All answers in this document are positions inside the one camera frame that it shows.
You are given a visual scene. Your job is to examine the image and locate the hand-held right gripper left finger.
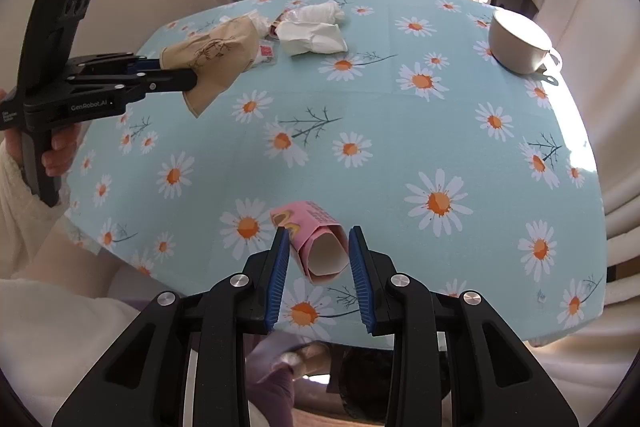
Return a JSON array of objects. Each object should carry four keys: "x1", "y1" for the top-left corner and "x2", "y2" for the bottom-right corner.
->
[{"x1": 52, "y1": 227, "x2": 291, "y2": 427}]

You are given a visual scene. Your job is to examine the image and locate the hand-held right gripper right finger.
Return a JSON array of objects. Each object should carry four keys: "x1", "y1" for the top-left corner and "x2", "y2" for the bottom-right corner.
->
[{"x1": 348, "y1": 226, "x2": 581, "y2": 427}]

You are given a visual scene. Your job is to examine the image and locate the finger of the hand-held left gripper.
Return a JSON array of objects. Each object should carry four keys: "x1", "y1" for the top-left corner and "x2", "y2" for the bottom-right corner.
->
[
  {"x1": 67, "y1": 52, "x2": 167, "y2": 80},
  {"x1": 65, "y1": 69, "x2": 199, "y2": 104}
]

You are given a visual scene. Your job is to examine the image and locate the pink cake box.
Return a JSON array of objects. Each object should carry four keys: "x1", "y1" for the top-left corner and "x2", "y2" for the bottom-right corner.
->
[{"x1": 270, "y1": 200, "x2": 349, "y2": 286}]

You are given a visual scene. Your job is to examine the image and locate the brown paper bag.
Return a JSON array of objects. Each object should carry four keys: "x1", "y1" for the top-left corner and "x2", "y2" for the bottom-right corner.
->
[{"x1": 162, "y1": 16, "x2": 262, "y2": 118}]

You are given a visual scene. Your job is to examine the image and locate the clear plastic wrapper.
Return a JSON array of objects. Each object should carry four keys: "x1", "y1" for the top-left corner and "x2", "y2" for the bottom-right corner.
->
[{"x1": 248, "y1": 9, "x2": 281, "y2": 68}]

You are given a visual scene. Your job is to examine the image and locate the white paper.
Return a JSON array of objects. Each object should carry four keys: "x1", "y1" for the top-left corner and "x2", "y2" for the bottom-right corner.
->
[{"x1": 276, "y1": 21, "x2": 349, "y2": 58}]

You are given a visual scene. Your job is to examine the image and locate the white plastic bag wad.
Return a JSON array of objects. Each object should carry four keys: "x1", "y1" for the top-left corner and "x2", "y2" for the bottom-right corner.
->
[{"x1": 291, "y1": 0, "x2": 347, "y2": 28}]

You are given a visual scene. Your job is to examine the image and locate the person's left hand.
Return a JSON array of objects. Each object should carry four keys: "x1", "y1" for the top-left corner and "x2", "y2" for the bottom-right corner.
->
[{"x1": 41, "y1": 126, "x2": 82, "y2": 178}]

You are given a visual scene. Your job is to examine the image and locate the person's purple trousers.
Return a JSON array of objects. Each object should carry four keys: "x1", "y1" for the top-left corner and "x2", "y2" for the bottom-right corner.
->
[{"x1": 245, "y1": 334, "x2": 301, "y2": 427}]

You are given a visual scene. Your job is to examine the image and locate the person's white fuzzy top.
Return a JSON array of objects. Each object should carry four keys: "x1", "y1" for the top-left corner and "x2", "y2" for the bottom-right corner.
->
[{"x1": 0, "y1": 277, "x2": 157, "y2": 427}]

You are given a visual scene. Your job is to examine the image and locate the white cup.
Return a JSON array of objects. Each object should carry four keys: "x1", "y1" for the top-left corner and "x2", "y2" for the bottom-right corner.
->
[{"x1": 487, "y1": 9, "x2": 564, "y2": 76}]

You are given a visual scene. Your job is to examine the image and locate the cream curtain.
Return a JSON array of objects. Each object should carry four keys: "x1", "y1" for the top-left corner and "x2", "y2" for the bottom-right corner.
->
[{"x1": 530, "y1": 0, "x2": 640, "y2": 218}]

